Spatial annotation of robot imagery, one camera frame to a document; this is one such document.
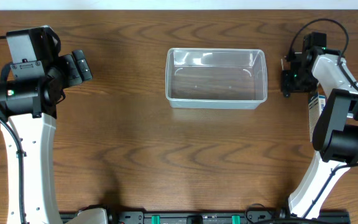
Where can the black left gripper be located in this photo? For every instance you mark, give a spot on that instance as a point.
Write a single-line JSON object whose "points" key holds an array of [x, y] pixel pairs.
{"points": [[71, 77]]}

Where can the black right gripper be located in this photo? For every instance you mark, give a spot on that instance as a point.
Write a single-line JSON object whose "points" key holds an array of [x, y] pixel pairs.
{"points": [[311, 86]]}

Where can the clear plastic container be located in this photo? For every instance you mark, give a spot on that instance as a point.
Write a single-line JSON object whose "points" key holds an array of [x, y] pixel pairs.
{"points": [[206, 78]]}

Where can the yellow black small screwdriver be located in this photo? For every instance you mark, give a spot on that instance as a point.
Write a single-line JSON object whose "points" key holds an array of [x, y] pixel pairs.
{"points": [[284, 81]]}

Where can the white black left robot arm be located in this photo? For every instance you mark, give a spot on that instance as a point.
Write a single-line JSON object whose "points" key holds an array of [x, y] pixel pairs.
{"points": [[31, 87]]}

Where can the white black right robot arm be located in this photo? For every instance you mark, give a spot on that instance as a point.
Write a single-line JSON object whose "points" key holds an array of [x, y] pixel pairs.
{"points": [[323, 73]]}

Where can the blue white packaged tool card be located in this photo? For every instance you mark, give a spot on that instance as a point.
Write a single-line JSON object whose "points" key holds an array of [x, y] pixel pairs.
{"points": [[315, 112]]}

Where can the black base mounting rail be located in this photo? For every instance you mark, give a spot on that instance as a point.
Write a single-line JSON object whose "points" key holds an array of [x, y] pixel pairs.
{"points": [[250, 216]]}

